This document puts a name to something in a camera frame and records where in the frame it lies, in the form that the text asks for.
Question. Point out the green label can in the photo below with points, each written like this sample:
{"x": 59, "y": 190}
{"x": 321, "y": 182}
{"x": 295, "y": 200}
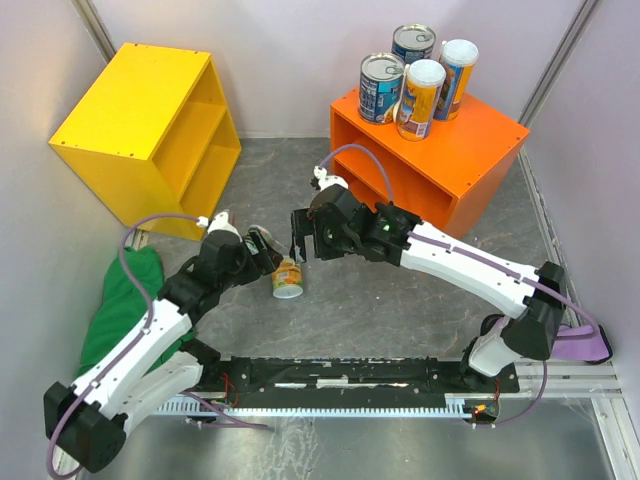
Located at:
{"x": 266, "y": 236}

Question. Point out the orange label can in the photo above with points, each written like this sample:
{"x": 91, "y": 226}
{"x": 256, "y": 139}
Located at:
{"x": 287, "y": 280}

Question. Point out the tall orange blue can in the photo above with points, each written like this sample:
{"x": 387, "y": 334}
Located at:
{"x": 458, "y": 57}

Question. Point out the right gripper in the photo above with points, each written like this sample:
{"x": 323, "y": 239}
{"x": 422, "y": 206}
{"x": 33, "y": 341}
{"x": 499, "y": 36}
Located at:
{"x": 303, "y": 223}

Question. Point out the green cloth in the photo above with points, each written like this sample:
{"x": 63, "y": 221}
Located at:
{"x": 122, "y": 304}

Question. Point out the yellow shelf cabinet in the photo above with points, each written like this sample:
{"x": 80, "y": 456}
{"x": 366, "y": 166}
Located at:
{"x": 153, "y": 136}

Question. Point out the blue can pull tab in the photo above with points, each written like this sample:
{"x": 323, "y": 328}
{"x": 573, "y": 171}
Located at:
{"x": 412, "y": 42}

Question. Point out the purple cloth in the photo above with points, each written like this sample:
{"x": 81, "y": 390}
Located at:
{"x": 578, "y": 344}

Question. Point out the orange shelf cabinet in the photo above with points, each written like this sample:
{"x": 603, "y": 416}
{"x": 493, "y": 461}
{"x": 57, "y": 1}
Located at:
{"x": 448, "y": 179}

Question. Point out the tall blue red can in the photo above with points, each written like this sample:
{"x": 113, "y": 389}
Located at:
{"x": 419, "y": 96}

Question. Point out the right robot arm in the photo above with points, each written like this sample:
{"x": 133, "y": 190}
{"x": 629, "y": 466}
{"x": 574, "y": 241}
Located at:
{"x": 531, "y": 300}

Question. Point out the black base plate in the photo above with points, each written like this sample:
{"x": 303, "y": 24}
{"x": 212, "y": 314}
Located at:
{"x": 277, "y": 383}

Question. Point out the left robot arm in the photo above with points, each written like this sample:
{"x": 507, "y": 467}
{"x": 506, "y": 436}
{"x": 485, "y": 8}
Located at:
{"x": 91, "y": 419}

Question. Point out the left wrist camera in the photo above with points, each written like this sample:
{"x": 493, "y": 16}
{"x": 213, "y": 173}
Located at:
{"x": 219, "y": 222}

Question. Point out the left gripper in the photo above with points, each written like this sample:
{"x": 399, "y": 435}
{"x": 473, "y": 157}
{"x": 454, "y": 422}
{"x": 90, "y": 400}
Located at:
{"x": 261, "y": 262}

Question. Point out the dark blue can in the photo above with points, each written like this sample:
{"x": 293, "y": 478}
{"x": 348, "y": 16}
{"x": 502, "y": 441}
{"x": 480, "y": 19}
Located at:
{"x": 381, "y": 77}

